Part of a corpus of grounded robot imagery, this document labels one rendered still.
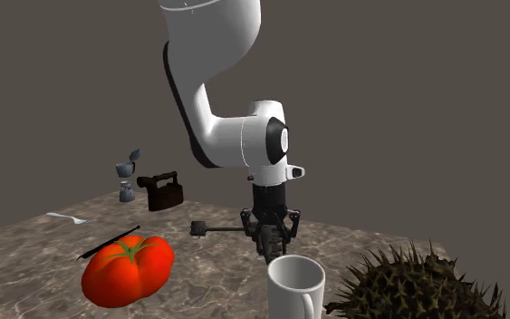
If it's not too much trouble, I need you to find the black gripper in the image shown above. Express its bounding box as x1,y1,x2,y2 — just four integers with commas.
239,183,302,266

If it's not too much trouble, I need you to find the white mug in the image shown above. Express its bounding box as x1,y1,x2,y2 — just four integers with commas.
266,254,327,319

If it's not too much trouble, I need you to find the black meat hammer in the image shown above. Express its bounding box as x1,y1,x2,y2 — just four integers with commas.
189,220,247,239

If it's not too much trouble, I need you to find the black antique flat iron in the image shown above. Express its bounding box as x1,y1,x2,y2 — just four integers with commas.
136,170,185,212

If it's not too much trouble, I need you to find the red tomato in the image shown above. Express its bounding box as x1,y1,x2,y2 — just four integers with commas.
81,235,176,309

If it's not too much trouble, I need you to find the brown spiky durian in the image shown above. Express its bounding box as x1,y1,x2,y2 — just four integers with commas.
323,239,508,319

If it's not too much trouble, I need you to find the blue grey moka pot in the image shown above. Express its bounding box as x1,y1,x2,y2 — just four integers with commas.
115,148,143,204

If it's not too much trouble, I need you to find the black pen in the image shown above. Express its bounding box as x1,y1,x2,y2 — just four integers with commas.
76,225,141,261

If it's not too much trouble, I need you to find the white fork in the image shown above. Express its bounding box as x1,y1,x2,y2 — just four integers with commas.
45,211,97,226

